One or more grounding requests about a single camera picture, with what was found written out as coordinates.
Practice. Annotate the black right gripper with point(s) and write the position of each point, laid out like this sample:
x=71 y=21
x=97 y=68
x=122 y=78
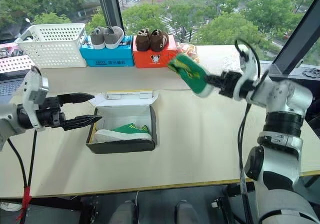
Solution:
x=228 y=83

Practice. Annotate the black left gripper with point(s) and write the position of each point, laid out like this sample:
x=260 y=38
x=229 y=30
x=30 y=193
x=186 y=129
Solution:
x=50 y=113

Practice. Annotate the green sneaker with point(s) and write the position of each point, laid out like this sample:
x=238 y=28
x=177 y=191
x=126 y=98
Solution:
x=193 y=73
x=125 y=133

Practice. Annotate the black shoebox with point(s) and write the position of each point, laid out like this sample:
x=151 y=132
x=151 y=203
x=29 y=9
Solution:
x=125 y=148

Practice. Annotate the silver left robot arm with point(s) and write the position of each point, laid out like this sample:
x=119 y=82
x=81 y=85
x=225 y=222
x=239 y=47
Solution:
x=7 y=124

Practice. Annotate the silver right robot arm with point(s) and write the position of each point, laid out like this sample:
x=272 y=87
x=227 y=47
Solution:
x=282 y=96

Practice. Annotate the blue shoebox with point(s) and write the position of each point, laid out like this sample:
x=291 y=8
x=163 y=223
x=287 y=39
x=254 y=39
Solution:
x=107 y=57

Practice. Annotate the orange shoebox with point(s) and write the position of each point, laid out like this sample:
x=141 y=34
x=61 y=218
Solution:
x=150 y=58

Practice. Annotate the clear plastic snack bag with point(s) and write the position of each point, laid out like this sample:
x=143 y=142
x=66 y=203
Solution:
x=190 y=50

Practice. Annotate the white perforated plastic basket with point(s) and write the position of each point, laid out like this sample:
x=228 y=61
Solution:
x=52 y=47

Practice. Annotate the brown shoe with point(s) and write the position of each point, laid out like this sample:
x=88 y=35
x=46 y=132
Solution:
x=143 y=40
x=158 y=40

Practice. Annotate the grey sneaker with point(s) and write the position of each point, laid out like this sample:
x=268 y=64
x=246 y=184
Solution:
x=97 y=38
x=113 y=37

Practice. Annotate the grey laptop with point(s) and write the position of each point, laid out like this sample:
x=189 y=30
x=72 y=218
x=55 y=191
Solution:
x=8 y=88

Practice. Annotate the pink perforated plastic basket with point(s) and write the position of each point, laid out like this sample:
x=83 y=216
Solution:
x=15 y=63

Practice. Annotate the pink printed package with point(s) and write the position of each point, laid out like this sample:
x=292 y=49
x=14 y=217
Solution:
x=8 y=50

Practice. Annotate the red tape wrap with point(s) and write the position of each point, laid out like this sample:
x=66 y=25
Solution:
x=26 y=199

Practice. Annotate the dark window mullion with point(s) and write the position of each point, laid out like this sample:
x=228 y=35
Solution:
x=110 y=7

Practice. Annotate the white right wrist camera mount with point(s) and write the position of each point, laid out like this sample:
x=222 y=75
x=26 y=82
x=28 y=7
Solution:
x=248 y=64

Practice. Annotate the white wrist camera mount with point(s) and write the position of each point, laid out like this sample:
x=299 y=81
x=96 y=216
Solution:
x=248 y=64
x=31 y=89

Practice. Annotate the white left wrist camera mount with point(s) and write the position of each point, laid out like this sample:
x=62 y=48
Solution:
x=31 y=89

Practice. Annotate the dark slanted window frame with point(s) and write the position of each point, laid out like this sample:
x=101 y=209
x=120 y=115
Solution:
x=297 y=39

